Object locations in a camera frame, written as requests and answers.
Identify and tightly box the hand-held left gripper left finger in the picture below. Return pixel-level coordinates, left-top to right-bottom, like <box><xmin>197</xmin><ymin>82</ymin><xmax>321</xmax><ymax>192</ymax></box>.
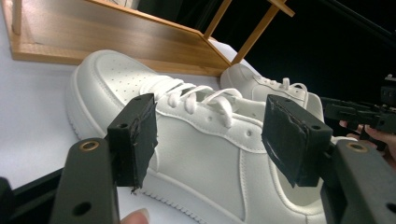
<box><xmin>106</xmin><ymin>92</ymin><xmax>159</xmax><ymax>191</ymax></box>

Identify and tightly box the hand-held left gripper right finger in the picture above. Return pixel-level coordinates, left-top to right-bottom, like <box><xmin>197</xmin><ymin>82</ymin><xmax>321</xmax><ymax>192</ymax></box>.
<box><xmin>261</xmin><ymin>94</ymin><xmax>334</xmax><ymax>188</ymax></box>

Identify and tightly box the large white sneaker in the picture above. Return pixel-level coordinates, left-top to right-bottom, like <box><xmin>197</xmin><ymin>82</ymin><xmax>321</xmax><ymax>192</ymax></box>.
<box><xmin>64</xmin><ymin>49</ymin><xmax>332</xmax><ymax>224</ymax></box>

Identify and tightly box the wooden shoe rack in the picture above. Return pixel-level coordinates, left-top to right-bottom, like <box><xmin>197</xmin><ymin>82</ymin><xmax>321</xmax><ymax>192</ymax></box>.
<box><xmin>1</xmin><ymin>0</ymin><xmax>295</xmax><ymax>77</ymax></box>

